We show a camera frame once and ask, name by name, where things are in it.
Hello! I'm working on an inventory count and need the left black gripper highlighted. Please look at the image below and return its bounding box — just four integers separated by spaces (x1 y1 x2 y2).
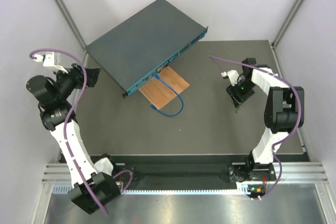
53 63 101 101

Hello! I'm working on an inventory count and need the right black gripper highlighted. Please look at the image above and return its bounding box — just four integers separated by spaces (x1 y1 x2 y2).
226 79 256 108

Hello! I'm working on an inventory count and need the dark blue network switch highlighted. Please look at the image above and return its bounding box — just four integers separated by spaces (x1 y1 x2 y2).
86 0 208 97

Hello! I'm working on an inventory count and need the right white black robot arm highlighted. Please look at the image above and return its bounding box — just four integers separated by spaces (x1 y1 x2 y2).
221 58 305 183

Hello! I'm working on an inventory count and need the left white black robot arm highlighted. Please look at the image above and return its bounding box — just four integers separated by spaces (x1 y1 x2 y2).
26 63 121 214

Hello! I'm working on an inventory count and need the wooden board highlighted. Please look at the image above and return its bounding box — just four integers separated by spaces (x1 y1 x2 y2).
139 66 190 110

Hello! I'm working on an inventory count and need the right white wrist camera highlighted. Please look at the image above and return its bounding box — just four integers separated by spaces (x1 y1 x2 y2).
220 70 239 87

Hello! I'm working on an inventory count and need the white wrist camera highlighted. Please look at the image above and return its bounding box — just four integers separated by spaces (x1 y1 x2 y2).
220 70 239 87
33 52 68 73

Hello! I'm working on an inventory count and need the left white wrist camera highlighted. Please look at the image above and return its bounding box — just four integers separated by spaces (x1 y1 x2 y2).
33 52 68 73

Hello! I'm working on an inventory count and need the left aluminium frame post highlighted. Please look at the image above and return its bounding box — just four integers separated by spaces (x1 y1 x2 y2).
54 0 86 51

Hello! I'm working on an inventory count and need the aluminium frame post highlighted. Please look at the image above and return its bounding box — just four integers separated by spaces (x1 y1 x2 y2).
54 0 86 51
270 0 305 50

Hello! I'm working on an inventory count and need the blue ethernet cable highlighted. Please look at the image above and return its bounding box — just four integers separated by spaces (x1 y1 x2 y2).
150 73 184 118

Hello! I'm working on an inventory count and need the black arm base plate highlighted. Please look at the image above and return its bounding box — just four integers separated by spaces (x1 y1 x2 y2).
109 155 276 190

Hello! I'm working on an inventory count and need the slotted cable duct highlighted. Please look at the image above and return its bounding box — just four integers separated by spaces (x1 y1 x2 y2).
52 183 266 196

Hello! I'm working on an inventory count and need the right aluminium frame post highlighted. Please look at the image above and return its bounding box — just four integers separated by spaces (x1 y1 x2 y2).
270 0 305 50

